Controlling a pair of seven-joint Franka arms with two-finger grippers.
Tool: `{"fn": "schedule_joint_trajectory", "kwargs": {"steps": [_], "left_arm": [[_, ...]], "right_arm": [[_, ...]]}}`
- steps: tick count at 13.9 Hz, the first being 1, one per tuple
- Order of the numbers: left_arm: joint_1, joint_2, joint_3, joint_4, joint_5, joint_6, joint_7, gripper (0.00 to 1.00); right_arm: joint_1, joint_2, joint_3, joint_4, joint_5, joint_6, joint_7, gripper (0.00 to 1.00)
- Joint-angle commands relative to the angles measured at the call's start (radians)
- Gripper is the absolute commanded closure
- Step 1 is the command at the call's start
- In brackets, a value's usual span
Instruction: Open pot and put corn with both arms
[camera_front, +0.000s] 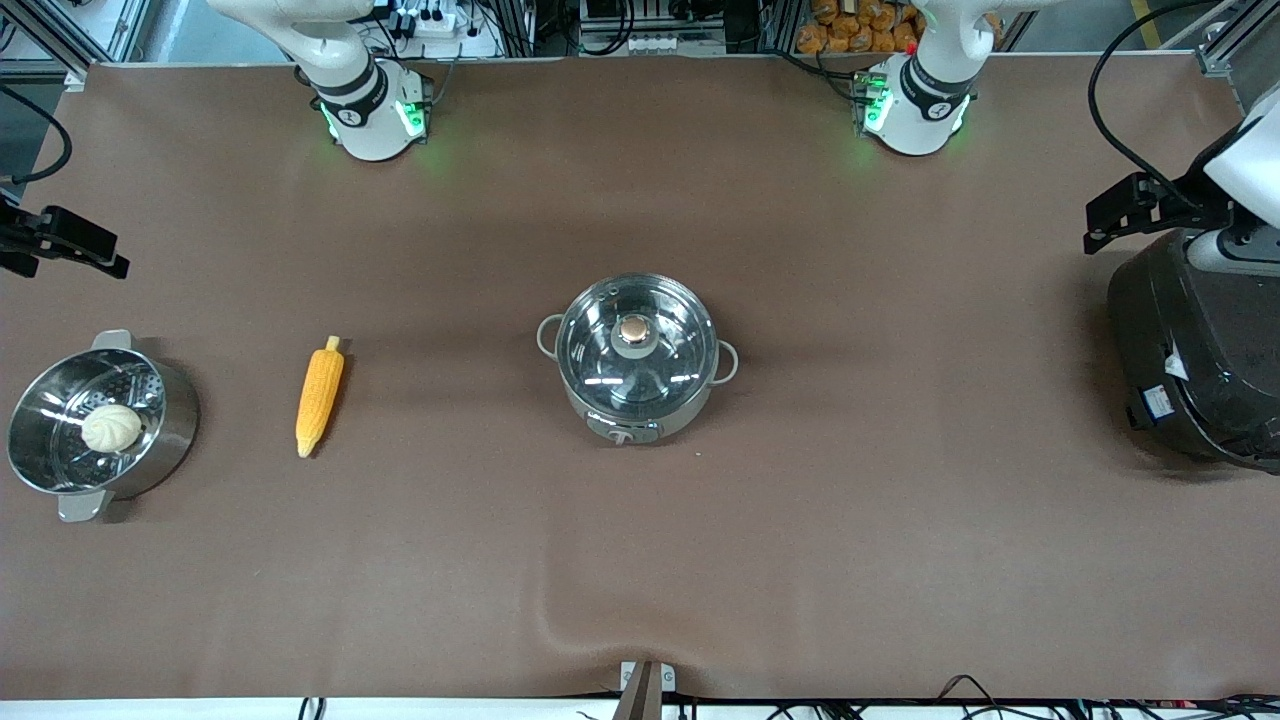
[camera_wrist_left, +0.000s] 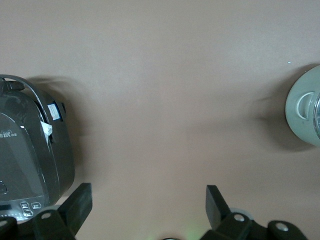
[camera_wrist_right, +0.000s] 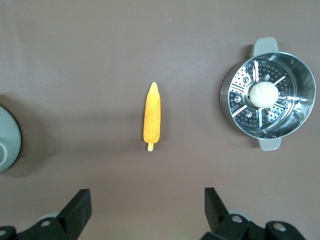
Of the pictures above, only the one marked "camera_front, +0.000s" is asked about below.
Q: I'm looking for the brown table mat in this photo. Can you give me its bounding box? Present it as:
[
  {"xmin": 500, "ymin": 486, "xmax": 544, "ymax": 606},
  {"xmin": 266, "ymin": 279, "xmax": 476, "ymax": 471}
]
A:
[{"xmin": 0, "ymin": 55, "xmax": 1280, "ymax": 701}]

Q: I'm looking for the glass lid with metal knob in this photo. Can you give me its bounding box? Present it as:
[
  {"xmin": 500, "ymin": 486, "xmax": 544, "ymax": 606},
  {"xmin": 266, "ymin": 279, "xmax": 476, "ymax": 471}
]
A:
[{"xmin": 555, "ymin": 274, "xmax": 719, "ymax": 413}]

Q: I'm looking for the stainless steel steamer pot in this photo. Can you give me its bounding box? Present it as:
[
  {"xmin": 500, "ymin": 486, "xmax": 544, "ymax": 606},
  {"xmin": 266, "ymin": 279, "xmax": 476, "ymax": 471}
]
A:
[{"xmin": 6, "ymin": 329, "xmax": 201, "ymax": 523}]

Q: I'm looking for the yellow corn cob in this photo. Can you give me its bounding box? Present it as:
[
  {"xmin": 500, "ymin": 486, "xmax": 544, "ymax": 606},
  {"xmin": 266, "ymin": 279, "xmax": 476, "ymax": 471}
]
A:
[{"xmin": 295, "ymin": 335, "xmax": 346, "ymax": 459}]

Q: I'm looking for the white long power strip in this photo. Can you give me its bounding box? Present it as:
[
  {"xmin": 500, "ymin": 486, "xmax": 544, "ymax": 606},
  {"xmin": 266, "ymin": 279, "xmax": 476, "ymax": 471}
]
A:
[{"xmin": 625, "ymin": 34, "xmax": 728, "ymax": 57}]

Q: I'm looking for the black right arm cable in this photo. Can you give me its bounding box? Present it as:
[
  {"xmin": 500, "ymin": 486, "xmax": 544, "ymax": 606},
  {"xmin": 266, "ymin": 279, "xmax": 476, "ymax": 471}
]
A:
[{"xmin": 0, "ymin": 85, "xmax": 73, "ymax": 186}]

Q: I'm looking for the black rice cooker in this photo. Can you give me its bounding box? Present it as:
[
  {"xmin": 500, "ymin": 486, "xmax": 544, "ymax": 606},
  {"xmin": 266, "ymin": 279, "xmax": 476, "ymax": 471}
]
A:
[{"xmin": 1107, "ymin": 228, "xmax": 1280, "ymax": 473}]

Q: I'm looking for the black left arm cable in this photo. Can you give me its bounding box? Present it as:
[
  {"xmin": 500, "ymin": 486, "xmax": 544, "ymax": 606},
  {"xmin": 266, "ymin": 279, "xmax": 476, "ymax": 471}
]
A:
[{"xmin": 1088, "ymin": 0, "xmax": 1226, "ymax": 201}]

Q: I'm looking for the white steamed bun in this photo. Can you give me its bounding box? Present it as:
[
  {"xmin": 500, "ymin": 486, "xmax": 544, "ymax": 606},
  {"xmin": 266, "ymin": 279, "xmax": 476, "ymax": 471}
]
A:
[{"xmin": 80, "ymin": 404, "xmax": 144, "ymax": 454}]

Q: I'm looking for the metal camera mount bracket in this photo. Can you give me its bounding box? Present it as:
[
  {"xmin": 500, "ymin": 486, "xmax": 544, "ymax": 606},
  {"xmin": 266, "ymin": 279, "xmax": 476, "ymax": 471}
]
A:
[{"xmin": 618, "ymin": 660, "xmax": 677, "ymax": 720}]

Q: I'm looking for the grey electric cooking pot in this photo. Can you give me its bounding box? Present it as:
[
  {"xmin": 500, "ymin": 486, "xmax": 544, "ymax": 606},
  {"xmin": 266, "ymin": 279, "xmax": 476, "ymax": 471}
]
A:
[{"xmin": 536, "ymin": 272, "xmax": 741, "ymax": 447}]

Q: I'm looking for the black cable bundle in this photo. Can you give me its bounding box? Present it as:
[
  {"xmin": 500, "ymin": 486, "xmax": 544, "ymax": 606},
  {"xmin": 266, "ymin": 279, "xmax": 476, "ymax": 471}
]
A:
[{"xmin": 935, "ymin": 674, "xmax": 1280, "ymax": 720}]

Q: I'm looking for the white power strip with plugs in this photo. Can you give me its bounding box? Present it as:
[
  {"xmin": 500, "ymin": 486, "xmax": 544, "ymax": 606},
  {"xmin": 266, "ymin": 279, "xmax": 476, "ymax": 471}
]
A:
[{"xmin": 392, "ymin": 3, "xmax": 469, "ymax": 43}]

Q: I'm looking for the aluminium frame profile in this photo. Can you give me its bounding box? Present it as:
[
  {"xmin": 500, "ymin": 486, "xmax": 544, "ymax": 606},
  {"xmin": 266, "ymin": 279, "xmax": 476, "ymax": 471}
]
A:
[
  {"xmin": 0, "ymin": 0, "xmax": 153, "ymax": 83},
  {"xmin": 1195, "ymin": 0, "xmax": 1280, "ymax": 79}
]

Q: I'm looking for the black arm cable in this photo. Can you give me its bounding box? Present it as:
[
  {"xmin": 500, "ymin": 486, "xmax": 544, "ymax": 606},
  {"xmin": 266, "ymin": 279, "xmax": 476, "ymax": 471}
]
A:
[
  {"xmin": 0, "ymin": 85, "xmax": 73, "ymax": 186},
  {"xmin": 1088, "ymin": 0, "xmax": 1226, "ymax": 201}
]

